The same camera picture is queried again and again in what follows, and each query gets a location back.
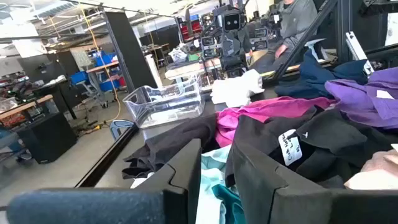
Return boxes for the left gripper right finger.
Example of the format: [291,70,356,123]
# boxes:
[231,144,332,224]

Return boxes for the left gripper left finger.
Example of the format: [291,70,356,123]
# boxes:
[133,139,202,224]

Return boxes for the light blue towel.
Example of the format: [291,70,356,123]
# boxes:
[130,144,234,224]

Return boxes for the teal green towel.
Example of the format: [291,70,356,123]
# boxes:
[211,184,246,224]

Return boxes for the white towel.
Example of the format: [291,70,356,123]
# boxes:
[210,68,265,108]

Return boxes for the magenta towel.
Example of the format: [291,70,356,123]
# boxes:
[215,96,338,149]

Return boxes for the navy blue towel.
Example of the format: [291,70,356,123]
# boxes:
[273,49,369,100]

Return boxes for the black towel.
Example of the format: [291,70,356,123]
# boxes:
[121,105,398,190]

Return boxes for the pale pink towel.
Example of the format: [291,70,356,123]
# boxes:
[343,149,398,190]

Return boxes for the purple towel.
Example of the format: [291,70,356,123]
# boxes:
[324,67,398,130]

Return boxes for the clear plastic basket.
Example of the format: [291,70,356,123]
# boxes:
[123,74,206,129]

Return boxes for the person's hand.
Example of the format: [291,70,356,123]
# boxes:
[275,44,289,60]

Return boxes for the red storage bins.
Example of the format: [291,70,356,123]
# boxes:
[179,18,203,43]

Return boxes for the person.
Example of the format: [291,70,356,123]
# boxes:
[248,0,318,74]

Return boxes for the grey-blue chair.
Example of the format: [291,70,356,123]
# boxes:
[109,119,135,141]

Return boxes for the black pillar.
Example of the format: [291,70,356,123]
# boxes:
[104,11,159,93]

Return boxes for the blue plastic crate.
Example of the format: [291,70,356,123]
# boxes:
[94,52,118,67]
[70,71,90,85]

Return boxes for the black cabinet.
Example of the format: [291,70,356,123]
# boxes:
[16,112,78,165]

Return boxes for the wooden workbench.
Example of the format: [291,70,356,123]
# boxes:
[0,94,53,121]

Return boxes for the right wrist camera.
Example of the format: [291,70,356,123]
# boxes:
[223,11,242,32]

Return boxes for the black aluminium table frame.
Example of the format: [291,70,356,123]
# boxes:
[74,123,140,189]

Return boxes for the silver aluminium bracket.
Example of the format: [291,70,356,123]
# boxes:
[345,30,375,75]

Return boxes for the yellow hanging cable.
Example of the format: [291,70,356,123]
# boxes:
[79,4,123,125]

